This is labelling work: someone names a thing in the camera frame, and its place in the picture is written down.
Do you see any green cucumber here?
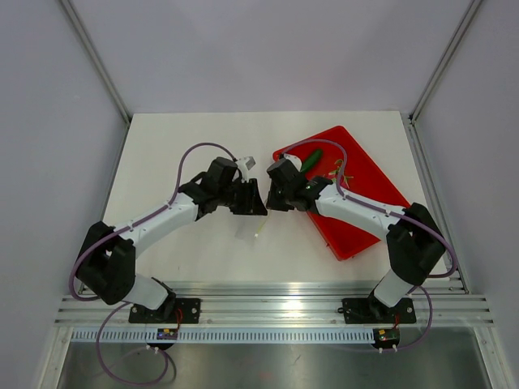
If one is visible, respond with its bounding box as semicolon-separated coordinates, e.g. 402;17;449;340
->
301;148;323;173

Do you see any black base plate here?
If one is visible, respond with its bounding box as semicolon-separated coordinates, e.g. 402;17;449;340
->
128;297;201;324
337;297;417;324

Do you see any aluminium mounting rail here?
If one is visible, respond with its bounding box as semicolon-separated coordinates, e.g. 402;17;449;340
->
54;281;495;328

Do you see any white slotted cable duct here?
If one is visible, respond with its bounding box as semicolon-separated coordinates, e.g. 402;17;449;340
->
71;327;375;344

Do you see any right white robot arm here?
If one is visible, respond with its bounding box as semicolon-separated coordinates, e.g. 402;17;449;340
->
267;158;448;323

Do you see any small circuit board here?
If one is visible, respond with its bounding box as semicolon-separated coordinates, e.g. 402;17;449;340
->
157;328;178;341
373;327;401;347

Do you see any clear zip top bag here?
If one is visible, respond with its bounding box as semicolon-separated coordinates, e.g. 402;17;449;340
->
234;216;269;246

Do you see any right aluminium frame post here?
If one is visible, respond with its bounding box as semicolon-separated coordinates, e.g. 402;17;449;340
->
408;0;486;122

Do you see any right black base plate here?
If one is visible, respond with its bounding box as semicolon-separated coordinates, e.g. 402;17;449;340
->
337;297;417;324

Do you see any pink dragon fruit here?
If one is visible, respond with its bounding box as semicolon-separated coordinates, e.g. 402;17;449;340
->
328;158;354;190

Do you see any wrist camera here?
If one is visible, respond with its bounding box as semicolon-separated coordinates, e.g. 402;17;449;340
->
283;154;302;171
236;156;256;171

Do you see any left small circuit board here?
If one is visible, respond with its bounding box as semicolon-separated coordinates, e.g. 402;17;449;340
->
157;328;178;341

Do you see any right small circuit board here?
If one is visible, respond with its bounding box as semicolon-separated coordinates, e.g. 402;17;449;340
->
373;327;401;347

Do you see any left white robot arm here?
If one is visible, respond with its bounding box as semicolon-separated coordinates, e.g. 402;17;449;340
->
72;156;268;323

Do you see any aluminium frame post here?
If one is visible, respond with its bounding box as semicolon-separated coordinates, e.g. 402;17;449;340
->
57;0;132;128
408;0;486;122

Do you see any left aluminium frame post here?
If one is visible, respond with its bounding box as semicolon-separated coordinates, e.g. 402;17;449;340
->
57;0;132;128

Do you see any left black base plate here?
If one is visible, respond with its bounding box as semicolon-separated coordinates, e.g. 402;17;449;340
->
128;297;201;324

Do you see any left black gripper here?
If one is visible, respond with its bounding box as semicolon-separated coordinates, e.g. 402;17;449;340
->
217;177;267;216

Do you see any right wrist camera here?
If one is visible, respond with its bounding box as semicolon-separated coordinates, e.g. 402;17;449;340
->
283;154;302;171

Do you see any red plastic tray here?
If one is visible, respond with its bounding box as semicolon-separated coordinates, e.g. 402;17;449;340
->
287;126;410;261

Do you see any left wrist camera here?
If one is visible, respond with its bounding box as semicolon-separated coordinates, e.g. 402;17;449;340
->
236;156;256;171

